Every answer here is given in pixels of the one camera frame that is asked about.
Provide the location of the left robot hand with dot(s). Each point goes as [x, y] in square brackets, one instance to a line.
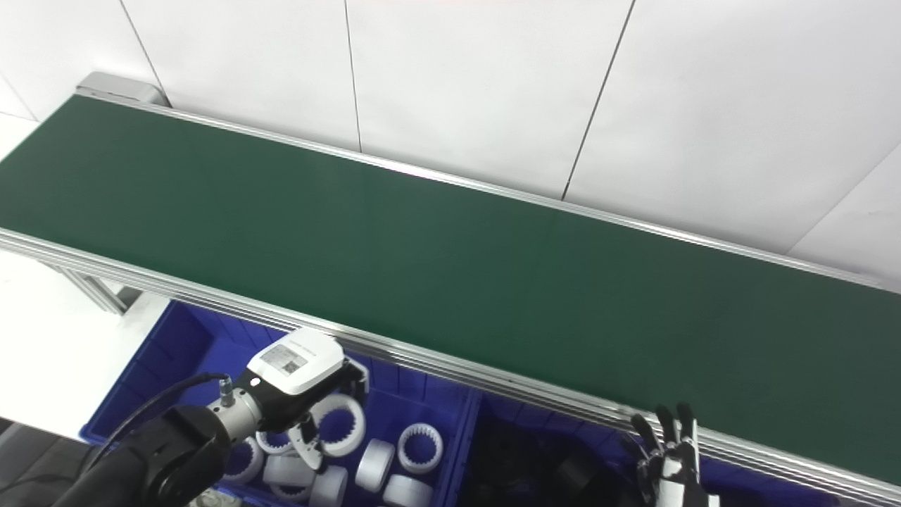
[295, 362]

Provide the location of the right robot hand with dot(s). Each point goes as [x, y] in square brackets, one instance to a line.
[669, 472]

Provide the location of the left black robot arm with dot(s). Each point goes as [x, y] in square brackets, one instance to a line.
[176, 458]

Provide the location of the blue bin with black parts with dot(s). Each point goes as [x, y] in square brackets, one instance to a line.
[746, 487]

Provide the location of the black cylinder part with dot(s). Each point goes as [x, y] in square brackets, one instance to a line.
[581, 475]

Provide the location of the white cylinder part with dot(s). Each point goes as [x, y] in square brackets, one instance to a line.
[285, 470]
[329, 487]
[407, 491]
[374, 465]

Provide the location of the blue bin with white parts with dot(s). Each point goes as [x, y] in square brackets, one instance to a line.
[176, 352]

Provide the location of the green conveyor belt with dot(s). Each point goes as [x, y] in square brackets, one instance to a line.
[422, 267]

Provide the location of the aluminium conveyor leg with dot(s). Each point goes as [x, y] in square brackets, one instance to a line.
[98, 289]

